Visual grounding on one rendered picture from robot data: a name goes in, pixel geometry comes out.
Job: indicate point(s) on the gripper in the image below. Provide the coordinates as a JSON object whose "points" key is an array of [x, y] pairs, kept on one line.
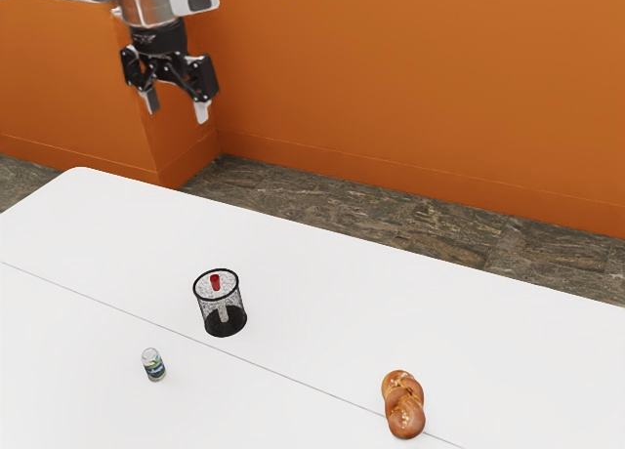
{"points": [[160, 41]]}

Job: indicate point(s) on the red capped white pen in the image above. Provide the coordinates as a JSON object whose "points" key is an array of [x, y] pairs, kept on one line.
{"points": [[218, 295]]}

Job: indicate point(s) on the black mesh pen holder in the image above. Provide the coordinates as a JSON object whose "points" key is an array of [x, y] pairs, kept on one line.
{"points": [[220, 302]]}

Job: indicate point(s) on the small green labelled can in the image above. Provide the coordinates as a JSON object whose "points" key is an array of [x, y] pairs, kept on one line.
{"points": [[153, 365]]}

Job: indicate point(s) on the brown braided bread loaf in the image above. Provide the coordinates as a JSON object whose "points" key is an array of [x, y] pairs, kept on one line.
{"points": [[403, 403]]}

